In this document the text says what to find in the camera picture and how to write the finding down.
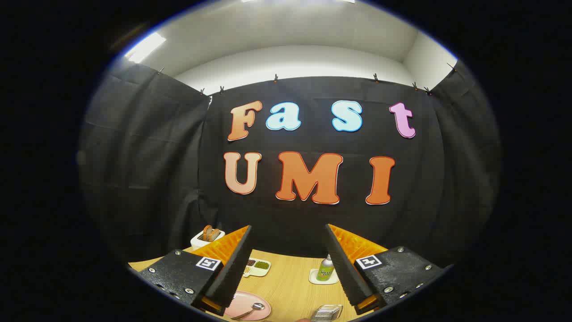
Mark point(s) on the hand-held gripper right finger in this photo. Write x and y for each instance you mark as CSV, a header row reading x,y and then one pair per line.
x,y
346,273

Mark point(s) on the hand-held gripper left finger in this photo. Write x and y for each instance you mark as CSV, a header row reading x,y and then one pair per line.
x,y
232,268

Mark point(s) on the green soda bottle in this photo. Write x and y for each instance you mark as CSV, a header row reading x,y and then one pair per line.
x,y
324,271

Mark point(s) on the white divided bean dish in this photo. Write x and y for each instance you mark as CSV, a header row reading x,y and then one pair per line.
x,y
261,266

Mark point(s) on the white square coaster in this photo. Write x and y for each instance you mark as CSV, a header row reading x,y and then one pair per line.
x,y
313,278

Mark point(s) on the pink plate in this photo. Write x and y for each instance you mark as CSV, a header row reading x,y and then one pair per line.
x,y
243,302

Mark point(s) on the toasted bread slice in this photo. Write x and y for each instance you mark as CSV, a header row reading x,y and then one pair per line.
x,y
215,235
207,233

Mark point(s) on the white toaster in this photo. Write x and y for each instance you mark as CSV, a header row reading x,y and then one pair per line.
x,y
199,243

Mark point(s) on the square metal drainer basket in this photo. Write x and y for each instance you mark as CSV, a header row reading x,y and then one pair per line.
x,y
327,313

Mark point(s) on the ceiling light panel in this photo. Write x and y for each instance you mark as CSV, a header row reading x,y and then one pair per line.
x,y
145,47

